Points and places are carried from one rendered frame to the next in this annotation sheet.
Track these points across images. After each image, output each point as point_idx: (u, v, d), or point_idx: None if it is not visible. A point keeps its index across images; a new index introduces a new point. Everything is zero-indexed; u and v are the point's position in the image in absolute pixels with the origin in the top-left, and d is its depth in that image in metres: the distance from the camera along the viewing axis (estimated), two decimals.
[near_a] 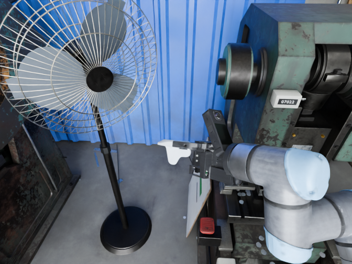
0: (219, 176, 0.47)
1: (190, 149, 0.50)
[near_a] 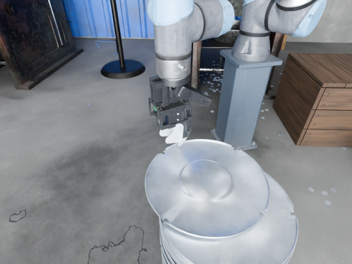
0: None
1: None
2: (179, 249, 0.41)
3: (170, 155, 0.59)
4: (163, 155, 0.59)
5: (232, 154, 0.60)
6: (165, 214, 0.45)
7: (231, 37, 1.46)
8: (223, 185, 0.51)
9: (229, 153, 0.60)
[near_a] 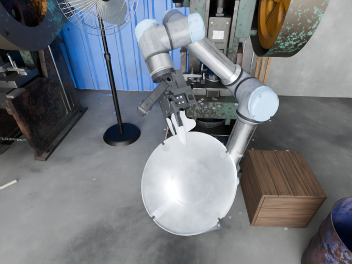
0: (181, 79, 0.63)
1: (178, 107, 0.58)
2: None
3: (169, 148, 0.61)
4: (163, 146, 0.60)
5: (222, 157, 0.66)
6: (154, 212, 0.59)
7: (207, 125, 1.84)
8: (203, 193, 0.63)
9: (220, 156, 0.66)
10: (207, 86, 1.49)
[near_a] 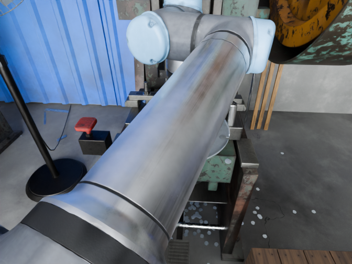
0: None
1: None
2: None
3: (219, 137, 0.65)
4: (225, 136, 0.66)
5: None
6: None
7: None
8: None
9: None
10: None
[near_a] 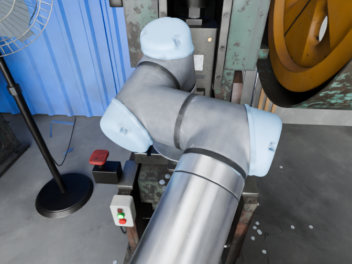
0: None
1: None
2: None
3: None
4: None
5: None
6: None
7: None
8: None
9: None
10: (170, 165, 0.75)
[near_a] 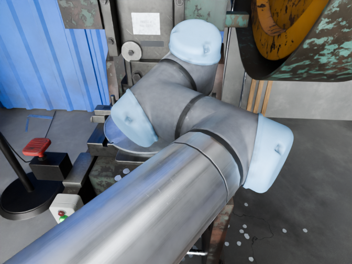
0: None
1: None
2: None
3: None
4: None
5: None
6: None
7: None
8: None
9: None
10: (120, 155, 0.59)
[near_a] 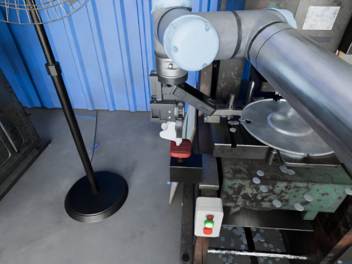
0: None
1: None
2: None
3: (279, 103, 0.77)
4: (275, 101, 0.78)
5: None
6: None
7: (255, 209, 0.91)
8: (297, 130, 0.64)
9: None
10: (286, 157, 0.56)
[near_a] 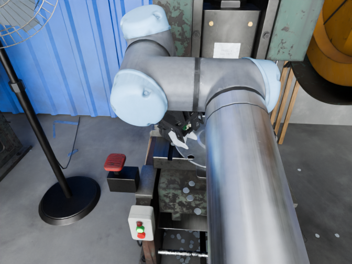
0: (178, 113, 0.45)
1: (163, 134, 0.53)
2: None
3: None
4: None
5: None
6: None
7: (202, 215, 0.99)
8: None
9: None
10: (199, 172, 0.64)
